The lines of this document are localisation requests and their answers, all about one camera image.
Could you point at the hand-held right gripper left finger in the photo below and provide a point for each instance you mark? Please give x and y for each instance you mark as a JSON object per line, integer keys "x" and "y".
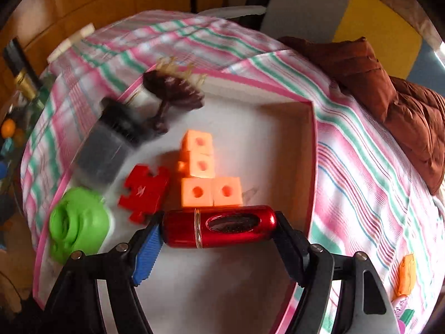
{"x": 147, "y": 254}

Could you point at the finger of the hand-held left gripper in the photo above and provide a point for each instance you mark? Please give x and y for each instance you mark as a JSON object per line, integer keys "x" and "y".
{"x": 118, "y": 121}

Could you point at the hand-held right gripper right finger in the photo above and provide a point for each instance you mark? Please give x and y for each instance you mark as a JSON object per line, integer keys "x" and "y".
{"x": 290, "y": 250}

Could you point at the red metallic cylinder case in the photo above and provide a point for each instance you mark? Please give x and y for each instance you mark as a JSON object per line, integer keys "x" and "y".
{"x": 184, "y": 228}

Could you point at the red puzzle piece toy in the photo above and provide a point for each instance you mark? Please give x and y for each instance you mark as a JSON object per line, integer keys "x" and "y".
{"x": 146, "y": 191}

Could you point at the white box with pink rim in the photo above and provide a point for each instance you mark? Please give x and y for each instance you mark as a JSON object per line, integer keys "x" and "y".
{"x": 208, "y": 285}

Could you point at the green plastic toy piece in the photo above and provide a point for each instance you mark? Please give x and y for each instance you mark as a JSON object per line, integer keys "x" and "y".
{"x": 87, "y": 222}

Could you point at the yellow spiky toy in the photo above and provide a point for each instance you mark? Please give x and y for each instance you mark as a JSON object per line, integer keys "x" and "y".
{"x": 170, "y": 65}

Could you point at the cream plastic bar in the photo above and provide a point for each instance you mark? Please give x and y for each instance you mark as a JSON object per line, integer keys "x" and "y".
{"x": 69, "y": 41}

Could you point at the black and gold bottle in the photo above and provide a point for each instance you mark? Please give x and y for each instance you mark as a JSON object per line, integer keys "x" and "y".
{"x": 22, "y": 80}

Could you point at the orange ball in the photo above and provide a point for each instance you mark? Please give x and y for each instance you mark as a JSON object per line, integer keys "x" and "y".
{"x": 7, "y": 128}

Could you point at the amber plastic toy piece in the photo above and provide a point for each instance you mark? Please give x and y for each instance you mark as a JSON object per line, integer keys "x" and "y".
{"x": 406, "y": 275}

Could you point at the striped pink green blanket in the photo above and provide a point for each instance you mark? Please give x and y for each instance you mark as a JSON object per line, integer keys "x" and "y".
{"x": 347, "y": 146}

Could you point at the grey bed sheet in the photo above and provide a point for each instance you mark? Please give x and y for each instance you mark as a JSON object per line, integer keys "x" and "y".
{"x": 226, "y": 11}

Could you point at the brown quilted blanket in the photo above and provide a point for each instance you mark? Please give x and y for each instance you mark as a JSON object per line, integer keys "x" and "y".
{"x": 399, "y": 111}

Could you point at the blue yellow grey headboard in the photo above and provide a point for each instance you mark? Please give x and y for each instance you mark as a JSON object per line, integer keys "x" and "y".
{"x": 375, "y": 31}

